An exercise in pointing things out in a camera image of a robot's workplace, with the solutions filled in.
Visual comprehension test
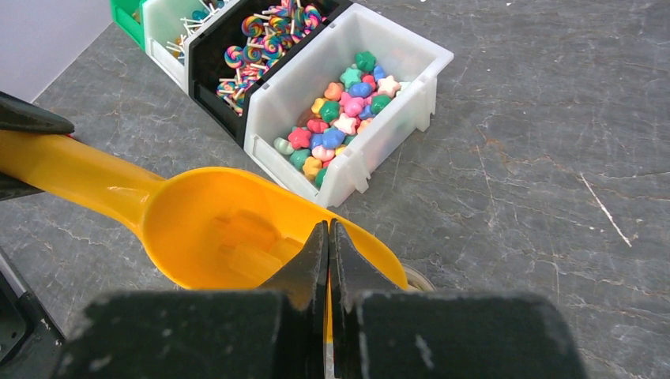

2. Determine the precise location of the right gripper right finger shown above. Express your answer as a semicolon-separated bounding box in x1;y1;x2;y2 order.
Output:
329;221;587;378

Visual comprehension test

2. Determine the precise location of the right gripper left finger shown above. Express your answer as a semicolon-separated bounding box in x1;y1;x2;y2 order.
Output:
52;221;329;378

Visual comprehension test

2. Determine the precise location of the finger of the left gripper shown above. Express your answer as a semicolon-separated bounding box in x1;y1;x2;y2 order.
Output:
1;92;75;135

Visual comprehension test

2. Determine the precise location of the clear plastic jar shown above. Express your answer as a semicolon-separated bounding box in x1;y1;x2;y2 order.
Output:
402;264;436;292

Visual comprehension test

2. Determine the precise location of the orange plastic scoop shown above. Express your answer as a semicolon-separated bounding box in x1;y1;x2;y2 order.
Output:
0;129;409;292

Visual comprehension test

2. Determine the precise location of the green candy bin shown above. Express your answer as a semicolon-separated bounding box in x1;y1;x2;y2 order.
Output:
109;0;145;51

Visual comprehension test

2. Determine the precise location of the white lollipop bin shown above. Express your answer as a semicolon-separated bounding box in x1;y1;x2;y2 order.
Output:
140;0;236;92

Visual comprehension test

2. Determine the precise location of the white star candy bin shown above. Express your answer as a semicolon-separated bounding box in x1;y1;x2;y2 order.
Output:
243;4;454;207

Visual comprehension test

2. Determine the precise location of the black swirl lollipop bin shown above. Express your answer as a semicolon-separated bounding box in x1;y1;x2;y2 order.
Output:
186;1;352;146

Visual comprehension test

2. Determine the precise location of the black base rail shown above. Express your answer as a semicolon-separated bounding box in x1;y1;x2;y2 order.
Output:
1;252;66;378

